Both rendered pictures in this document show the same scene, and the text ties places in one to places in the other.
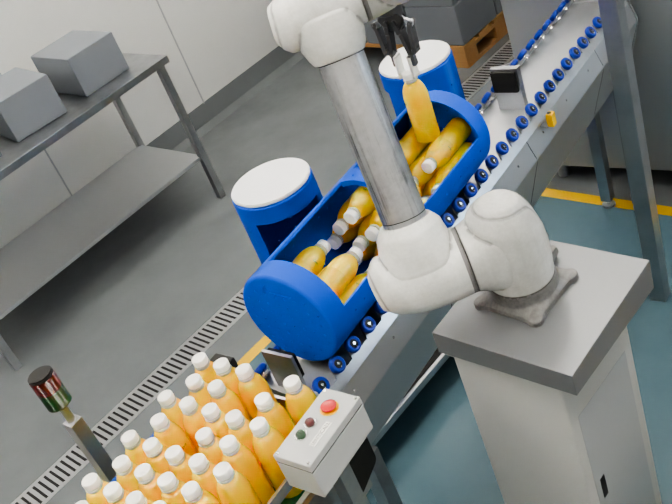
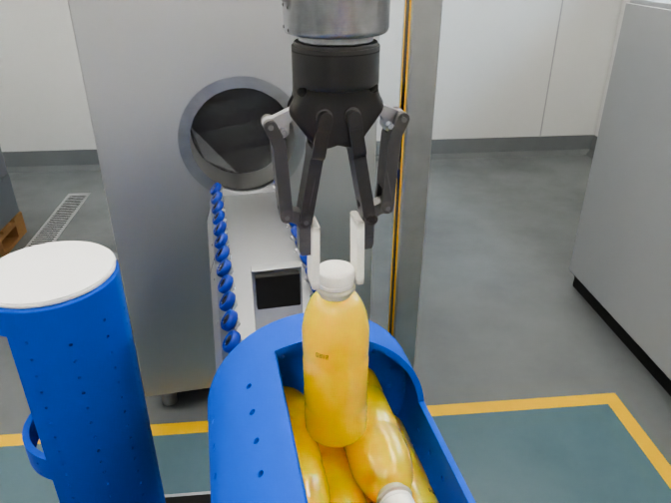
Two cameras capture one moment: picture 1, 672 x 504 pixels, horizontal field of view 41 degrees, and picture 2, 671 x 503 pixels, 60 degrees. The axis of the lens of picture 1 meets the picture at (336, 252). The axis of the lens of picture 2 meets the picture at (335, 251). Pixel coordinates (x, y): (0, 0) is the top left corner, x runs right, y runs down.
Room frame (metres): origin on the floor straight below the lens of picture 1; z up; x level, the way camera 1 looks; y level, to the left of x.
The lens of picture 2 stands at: (2.08, 0.06, 1.65)
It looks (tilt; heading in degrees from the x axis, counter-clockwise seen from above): 28 degrees down; 301
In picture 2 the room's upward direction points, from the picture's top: straight up
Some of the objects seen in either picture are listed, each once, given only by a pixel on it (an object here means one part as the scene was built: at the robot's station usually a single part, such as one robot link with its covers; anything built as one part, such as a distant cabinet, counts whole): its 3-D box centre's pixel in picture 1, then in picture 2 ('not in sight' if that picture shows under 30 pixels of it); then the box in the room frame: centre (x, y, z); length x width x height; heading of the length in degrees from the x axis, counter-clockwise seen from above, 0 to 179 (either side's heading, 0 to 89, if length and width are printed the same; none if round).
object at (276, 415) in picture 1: (280, 432); not in sight; (1.56, 0.28, 1.00); 0.07 x 0.07 x 0.19
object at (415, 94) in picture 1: (419, 107); (335, 359); (2.34, -0.38, 1.24); 0.07 x 0.07 x 0.19
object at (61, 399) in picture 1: (54, 396); not in sight; (1.78, 0.75, 1.18); 0.06 x 0.06 x 0.05
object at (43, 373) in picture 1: (55, 397); not in sight; (1.78, 0.75, 1.18); 0.06 x 0.06 x 0.16
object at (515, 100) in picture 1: (508, 89); (278, 300); (2.70, -0.74, 1.00); 0.10 x 0.04 x 0.15; 43
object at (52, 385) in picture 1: (45, 382); not in sight; (1.78, 0.75, 1.23); 0.06 x 0.06 x 0.04
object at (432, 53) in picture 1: (414, 59); (47, 271); (3.16, -0.55, 1.03); 0.28 x 0.28 x 0.01
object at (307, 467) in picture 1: (324, 440); not in sight; (1.43, 0.18, 1.05); 0.20 x 0.10 x 0.10; 133
